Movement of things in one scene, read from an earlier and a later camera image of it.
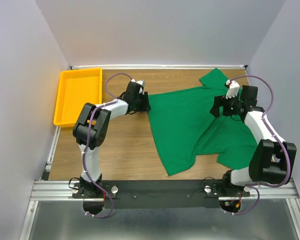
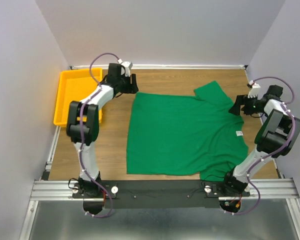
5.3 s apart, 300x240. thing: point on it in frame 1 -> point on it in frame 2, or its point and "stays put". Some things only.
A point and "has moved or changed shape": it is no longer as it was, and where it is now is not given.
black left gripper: x=146 y=106 -> x=131 y=88
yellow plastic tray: x=77 y=87 stays put
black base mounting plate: x=160 y=194 stays put
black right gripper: x=219 y=101 -> x=241 y=100
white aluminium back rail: x=229 y=67 stays put
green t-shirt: x=184 y=127 has moved or changed shape
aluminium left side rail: x=46 y=175 stays put
